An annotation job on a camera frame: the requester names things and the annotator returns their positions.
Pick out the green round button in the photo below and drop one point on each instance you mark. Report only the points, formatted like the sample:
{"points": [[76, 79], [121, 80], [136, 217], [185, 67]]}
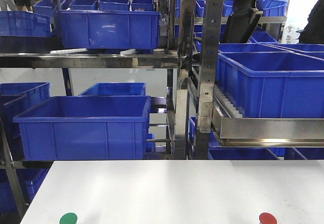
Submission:
{"points": [[68, 218]]}

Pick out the red round button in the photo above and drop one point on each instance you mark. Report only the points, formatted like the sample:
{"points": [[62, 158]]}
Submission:
{"points": [[267, 218]]}

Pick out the large blue bin lower left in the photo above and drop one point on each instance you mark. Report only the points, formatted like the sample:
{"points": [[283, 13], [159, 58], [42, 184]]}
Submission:
{"points": [[85, 128]]}

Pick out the stainless steel shelving rack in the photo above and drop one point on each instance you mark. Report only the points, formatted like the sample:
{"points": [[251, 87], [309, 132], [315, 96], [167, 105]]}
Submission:
{"points": [[185, 186]]}

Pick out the large blue bin upper shelf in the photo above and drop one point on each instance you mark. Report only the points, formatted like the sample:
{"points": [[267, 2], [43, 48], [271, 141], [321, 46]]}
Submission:
{"points": [[94, 29]]}

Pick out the large blue bin shelf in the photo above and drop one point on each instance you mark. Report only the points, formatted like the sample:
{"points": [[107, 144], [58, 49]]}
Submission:
{"points": [[272, 84], [94, 29]]}

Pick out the large blue bin right shelf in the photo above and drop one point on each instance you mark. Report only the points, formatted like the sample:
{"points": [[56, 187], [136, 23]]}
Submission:
{"points": [[272, 84]]}

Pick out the black office chair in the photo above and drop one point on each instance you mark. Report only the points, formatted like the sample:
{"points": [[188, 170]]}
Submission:
{"points": [[242, 22]]}

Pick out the blue crate far left upper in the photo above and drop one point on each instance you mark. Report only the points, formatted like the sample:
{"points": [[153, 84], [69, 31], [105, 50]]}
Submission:
{"points": [[20, 23]]}

